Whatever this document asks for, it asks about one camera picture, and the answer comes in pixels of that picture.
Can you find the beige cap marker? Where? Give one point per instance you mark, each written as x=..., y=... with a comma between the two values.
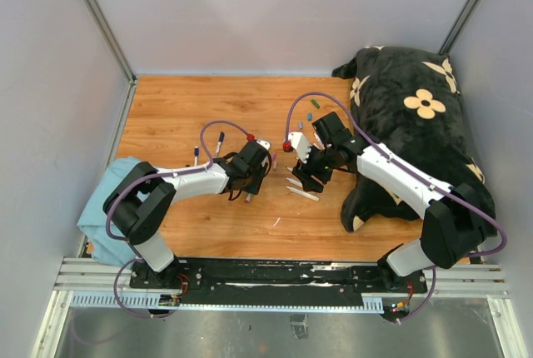
x=302, y=193

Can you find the black floral pillow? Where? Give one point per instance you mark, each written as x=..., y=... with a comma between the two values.
x=409, y=100

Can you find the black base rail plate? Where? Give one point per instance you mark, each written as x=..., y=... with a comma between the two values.
x=274, y=283

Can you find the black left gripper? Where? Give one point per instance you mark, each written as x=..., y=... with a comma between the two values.
x=254, y=187

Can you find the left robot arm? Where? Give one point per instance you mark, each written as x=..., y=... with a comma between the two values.
x=139, y=204

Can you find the small blue cap marker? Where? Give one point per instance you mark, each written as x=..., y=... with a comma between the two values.
x=196, y=155

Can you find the pink cap marker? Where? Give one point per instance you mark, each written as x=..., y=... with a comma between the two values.
x=295, y=182

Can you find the light blue cloth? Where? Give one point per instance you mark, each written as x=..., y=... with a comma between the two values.
x=92, y=221

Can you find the aluminium frame rails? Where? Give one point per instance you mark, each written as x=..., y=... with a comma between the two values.
x=93, y=312

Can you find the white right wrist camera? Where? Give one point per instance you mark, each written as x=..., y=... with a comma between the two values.
x=298, y=143

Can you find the navy cap marker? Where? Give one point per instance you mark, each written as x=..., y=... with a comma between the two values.
x=219, y=144

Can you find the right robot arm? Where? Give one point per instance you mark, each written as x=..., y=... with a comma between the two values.
x=453, y=223

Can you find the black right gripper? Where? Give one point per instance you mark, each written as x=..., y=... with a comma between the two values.
x=303, y=171

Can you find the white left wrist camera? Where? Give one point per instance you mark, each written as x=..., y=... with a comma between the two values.
x=262, y=142

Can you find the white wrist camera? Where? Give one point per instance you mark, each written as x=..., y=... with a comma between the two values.
x=298, y=143
x=262, y=142

